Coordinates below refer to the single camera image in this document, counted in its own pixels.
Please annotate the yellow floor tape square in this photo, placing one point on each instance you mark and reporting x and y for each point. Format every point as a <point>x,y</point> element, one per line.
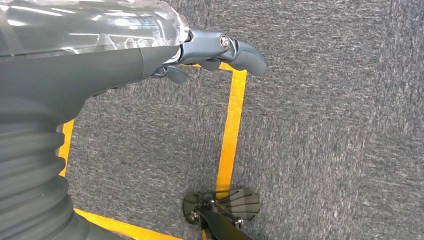
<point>232,132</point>

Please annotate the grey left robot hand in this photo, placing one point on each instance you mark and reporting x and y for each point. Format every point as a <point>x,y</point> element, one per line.
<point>82,73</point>

